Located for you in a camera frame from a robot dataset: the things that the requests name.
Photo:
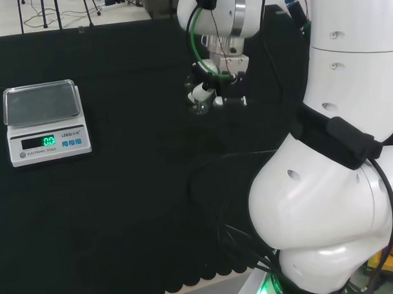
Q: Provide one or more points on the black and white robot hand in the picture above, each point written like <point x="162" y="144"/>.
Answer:
<point x="229" y="85"/>

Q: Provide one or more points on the white electronic balance steel pan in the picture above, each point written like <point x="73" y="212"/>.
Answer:
<point x="44" y="122"/>

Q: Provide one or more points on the black bench cloth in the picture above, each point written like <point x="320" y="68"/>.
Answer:
<point x="118" y="167"/>

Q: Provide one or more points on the white power strip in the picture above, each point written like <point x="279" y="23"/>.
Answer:
<point x="116" y="5"/>

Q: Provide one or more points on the black tripod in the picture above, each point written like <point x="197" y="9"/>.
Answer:
<point x="53" y="6"/>

